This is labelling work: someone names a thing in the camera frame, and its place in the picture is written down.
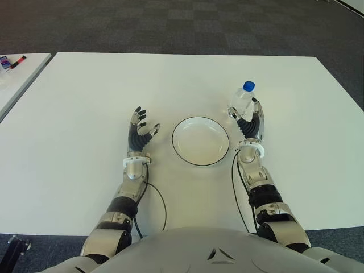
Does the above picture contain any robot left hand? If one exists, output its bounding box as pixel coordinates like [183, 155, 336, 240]
[126, 106, 161, 154]

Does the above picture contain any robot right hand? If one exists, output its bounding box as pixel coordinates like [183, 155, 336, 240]
[228, 97, 267, 143]

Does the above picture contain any clear bottle with blue cap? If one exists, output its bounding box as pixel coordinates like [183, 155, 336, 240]
[228, 81, 256, 122]

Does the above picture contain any white plate with black rim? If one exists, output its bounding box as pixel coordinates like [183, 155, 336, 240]
[171, 115, 230, 168]

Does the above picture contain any grey robot torso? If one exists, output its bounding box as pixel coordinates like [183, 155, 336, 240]
[42, 226, 364, 273]

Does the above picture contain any white side table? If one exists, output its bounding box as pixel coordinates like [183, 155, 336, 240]
[0, 53, 52, 122]

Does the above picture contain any white furniture edge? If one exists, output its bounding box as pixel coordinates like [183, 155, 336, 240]
[337, 0, 364, 14]

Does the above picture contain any black stand with caster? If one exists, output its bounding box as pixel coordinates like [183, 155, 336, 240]
[0, 235, 32, 273]

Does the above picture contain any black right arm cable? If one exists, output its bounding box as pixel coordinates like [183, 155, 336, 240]
[231, 146, 259, 234]

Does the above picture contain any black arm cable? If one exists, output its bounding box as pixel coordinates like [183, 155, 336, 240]
[231, 146, 259, 234]
[134, 162, 168, 239]

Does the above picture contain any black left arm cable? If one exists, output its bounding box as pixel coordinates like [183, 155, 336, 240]
[134, 162, 168, 239]

